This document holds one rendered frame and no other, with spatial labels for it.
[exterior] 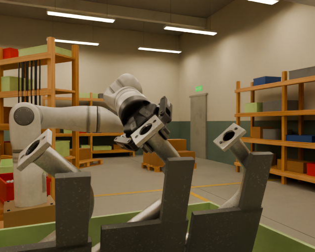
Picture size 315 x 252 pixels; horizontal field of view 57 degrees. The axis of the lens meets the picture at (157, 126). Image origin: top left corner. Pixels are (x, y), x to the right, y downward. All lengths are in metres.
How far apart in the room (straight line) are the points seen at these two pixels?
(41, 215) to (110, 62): 10.00
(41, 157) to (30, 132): 0.58
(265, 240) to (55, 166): 0.54
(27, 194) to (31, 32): 9.95
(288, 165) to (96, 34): 7.73
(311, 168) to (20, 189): 5.26
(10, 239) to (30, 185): 0.26
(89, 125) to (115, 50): 10.03
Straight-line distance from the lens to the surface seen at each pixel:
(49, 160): 0.42
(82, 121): 1.00
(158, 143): 0.48
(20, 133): 1.00
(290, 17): 7.24
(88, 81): 10.61
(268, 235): 0.77
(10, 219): 1.01
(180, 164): 0.47
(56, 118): 1.05
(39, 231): 0.80
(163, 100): 0.55
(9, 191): 1.58
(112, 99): 0.71
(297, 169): 6.11
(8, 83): 4.71
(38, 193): 1.03
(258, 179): 0.59
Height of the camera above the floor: 1.21
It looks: 1 degrees down
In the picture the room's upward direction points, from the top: straight up
